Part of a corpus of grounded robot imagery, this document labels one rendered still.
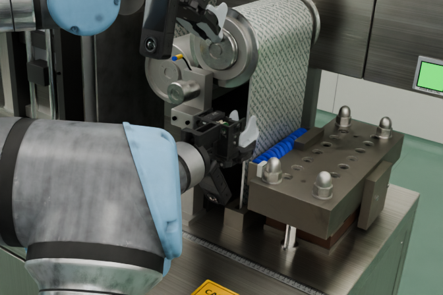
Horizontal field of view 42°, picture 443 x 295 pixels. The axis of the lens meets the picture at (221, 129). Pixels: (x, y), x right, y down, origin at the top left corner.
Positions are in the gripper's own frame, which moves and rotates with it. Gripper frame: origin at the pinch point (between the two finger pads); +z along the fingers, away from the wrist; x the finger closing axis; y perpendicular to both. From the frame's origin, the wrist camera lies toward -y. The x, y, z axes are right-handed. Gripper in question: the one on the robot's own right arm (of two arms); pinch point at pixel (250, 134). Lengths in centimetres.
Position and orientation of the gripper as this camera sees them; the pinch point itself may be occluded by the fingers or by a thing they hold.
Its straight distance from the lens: 109.4
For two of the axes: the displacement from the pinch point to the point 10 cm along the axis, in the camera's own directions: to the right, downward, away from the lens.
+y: 0.6, -9.1, -4.1
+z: 5.5, -3.1, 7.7
